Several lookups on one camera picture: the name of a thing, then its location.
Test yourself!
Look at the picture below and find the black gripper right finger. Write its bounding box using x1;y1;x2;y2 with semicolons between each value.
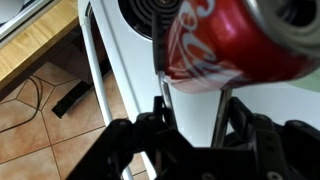
228;97;320;180

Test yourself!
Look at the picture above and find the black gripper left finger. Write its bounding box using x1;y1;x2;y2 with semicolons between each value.
66;95;194;180

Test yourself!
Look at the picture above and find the red coke can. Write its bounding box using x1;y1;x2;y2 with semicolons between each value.
163;0;320;94

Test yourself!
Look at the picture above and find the black metal stand foot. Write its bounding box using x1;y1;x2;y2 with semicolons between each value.
51;79;94;119

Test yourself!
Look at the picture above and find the white electric stove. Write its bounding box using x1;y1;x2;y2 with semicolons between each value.
78;0;320;180

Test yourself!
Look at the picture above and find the large black coil burner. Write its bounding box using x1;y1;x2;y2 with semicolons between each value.
117;0;183;43

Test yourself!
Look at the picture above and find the light wooden robot platform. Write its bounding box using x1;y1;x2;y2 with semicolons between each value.
0;0;81;91

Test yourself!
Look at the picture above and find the white oven door handle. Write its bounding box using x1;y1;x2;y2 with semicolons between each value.
79;14;134;180

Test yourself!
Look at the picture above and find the thin black floor cable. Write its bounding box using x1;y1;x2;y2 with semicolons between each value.
0;75;43;134

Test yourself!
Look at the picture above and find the grey metal rail frame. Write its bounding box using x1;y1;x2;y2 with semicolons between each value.
0;0;63;43

